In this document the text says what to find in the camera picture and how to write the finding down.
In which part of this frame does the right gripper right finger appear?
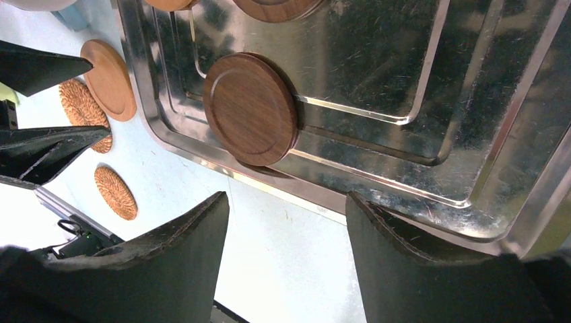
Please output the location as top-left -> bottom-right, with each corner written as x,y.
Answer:
345,192 -> 570,322

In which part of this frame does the dark wood coaster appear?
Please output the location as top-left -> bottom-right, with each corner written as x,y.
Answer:
203,52 -> 298,166
233,0 -> 323,23

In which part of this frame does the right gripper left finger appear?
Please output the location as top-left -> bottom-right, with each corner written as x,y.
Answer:
1,191 -> 230,322

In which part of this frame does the yellow-green mug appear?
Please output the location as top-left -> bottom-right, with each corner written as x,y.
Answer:
0,83 -> 19,106

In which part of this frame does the pink cup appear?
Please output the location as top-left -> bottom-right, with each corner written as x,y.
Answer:
3,0 -> 77,11

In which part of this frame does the metal tray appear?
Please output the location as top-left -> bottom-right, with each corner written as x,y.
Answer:
111,1 -> 570,257

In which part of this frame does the blue mug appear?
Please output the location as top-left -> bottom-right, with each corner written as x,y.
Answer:
51,1 -> 91,32

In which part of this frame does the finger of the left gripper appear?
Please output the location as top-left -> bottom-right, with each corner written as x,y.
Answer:
1,126 -> 110,190
1,40 -> 93,97

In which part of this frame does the light wood coaster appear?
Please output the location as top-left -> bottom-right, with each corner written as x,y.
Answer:
145,0 -> 200,11
80,39 -> 137,122

